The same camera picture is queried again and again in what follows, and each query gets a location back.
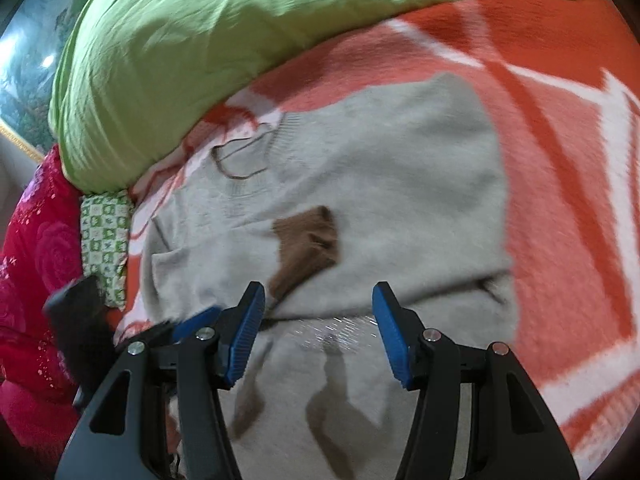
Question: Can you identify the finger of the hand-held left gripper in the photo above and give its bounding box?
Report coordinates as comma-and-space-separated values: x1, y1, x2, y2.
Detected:
114, 305, 223, 347

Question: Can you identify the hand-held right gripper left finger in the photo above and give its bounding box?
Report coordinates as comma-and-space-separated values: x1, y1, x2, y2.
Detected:
54, 281, 267, 480

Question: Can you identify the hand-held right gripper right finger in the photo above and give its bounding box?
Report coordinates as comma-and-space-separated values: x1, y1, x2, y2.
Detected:
371, 281, 582, 480

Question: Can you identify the grey knit sweater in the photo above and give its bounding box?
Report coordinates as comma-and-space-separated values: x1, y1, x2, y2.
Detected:
132, 72, 519, 480

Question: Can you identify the red floral quilt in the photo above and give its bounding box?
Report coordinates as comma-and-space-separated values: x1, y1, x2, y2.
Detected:
0, 145, 131, 461

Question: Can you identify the green checked pillow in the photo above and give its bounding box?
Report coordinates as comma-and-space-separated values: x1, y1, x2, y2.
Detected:
80, 190, 135, 308

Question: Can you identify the orange and white blanket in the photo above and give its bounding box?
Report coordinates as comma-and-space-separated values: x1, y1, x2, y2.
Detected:
107, 0, 640, 471

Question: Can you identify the gold-framed landscape painting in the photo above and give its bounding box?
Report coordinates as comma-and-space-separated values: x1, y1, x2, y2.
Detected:
0, 0, 116, 163

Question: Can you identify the light green quilt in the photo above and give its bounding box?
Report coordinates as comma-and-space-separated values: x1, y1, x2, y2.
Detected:
48, 0, 608, 196

